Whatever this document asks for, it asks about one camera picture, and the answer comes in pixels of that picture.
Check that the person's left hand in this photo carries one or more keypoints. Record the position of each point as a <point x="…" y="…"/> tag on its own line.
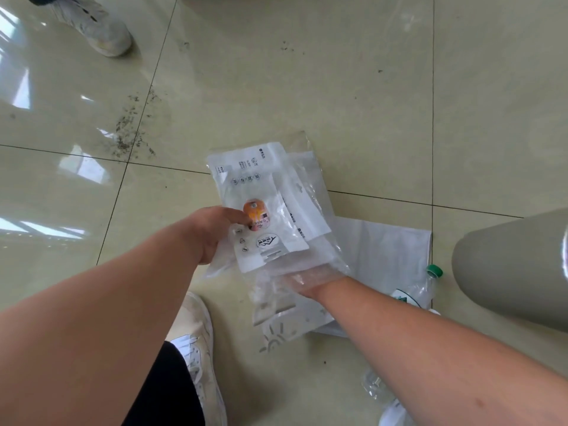
<point x="208" y="230"/>

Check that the person's right hand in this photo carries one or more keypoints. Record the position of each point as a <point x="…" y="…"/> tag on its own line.
<point x="319" y="283"/>

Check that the pile of plastic packaging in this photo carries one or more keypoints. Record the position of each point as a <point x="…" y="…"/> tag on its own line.
<point x="386" y="252"/>

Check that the green label plastic bottle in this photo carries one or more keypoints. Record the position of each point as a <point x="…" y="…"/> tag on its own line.
<point x="417" y="290"/>

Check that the clear unlabelled plastic bottle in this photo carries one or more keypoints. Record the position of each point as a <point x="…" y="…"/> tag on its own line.
<point x="377" y="388"/>

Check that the grey metal trash bin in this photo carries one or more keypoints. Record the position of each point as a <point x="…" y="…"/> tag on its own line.
<point x="510" y="270"/>

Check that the person's right forearm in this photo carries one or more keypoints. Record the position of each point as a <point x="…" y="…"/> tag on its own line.
<point x="443" y="350"/>

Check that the person's left forearm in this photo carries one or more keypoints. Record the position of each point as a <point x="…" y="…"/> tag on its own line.
<point x="88" y="332"/>

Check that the person's left shoe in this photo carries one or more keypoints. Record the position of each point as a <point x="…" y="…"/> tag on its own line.
<point x="197" y="323"/>

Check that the person's shoe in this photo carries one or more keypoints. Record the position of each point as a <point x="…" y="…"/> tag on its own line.
<point x="197" y="323"/>
<point x="97" y="31"/>

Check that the person's left trouser leg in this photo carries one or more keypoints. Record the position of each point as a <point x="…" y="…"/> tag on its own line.
<point x="164" y="390"/>

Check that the scattered dark dirt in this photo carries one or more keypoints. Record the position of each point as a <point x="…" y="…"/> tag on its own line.
<point x="126" y="137"/>

